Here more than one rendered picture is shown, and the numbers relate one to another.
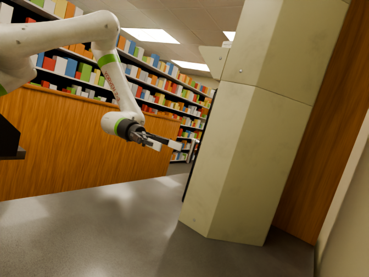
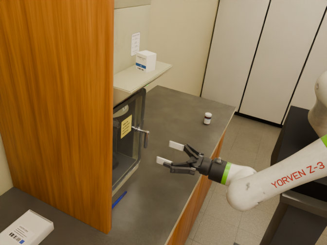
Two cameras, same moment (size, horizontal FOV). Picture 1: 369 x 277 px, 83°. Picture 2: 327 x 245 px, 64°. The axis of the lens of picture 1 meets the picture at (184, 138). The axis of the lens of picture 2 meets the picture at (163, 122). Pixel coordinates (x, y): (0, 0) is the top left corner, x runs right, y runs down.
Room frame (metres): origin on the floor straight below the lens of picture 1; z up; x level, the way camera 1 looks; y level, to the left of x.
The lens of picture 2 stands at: (1.70, -0.15, 1.83)
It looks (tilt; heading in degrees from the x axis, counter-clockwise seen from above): 30 degrees down; 169
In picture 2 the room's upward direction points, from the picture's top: 7 degrees clockwise
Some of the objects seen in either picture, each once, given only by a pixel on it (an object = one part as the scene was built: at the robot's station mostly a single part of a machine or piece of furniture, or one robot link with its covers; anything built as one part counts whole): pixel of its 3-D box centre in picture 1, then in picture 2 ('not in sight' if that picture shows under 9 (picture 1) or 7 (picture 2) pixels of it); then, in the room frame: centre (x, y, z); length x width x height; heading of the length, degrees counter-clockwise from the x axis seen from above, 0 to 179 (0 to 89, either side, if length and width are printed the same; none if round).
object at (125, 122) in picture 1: (129, 129); (217, 169); (0.92, 0.24, 1.15); 0.09 x 0.06 x 0.12; 149
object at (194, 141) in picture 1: (195, 151); (143, 138); (0.73, -0.05, 1.17); 0.05 x 0.03 x 0.10; 58
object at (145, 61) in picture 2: (230, 52); (145, 61); (0.80, -0.07, 1.54); 0.05 x 0.05 x 0.06; 44
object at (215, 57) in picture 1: (227, 77); (138, 85); (0.83, -0.09, 1.46); 0.32 x 0.11 x 0.10; 148
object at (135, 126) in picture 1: (141, 134); (199, 164); (0.88, 0.18, 1.14); 0.09 x 0.08 x 0.07; 59
